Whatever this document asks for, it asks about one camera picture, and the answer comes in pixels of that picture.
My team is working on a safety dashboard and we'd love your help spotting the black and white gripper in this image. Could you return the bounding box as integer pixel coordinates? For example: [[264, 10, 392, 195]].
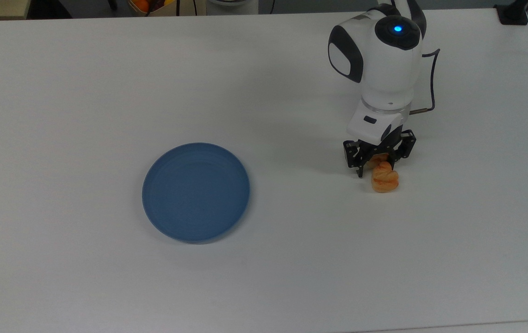
[[343, 98, 417, 179]]

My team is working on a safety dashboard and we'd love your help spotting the orange twisted bread roll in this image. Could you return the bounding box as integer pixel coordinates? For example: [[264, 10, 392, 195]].
[[368, 156, 400, 194]]

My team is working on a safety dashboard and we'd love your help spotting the blue round plate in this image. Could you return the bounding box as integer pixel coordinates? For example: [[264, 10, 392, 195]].
[[142, 142, 251, 244]]

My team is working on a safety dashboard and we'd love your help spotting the black clamp stand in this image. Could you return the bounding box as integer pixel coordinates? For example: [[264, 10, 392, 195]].
[[494, 0, 528, 25]]

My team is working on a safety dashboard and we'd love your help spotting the white round container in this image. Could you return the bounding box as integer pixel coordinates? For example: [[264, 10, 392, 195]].
[[205, 0, 260, 15]]

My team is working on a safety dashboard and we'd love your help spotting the bag of orange fruit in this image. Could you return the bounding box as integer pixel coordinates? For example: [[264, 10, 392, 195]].
[[128, 0, 177, 15]]

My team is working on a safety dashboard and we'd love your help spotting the dark robot cable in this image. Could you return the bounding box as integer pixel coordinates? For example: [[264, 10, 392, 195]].
[[409, 48, 441, 115]]

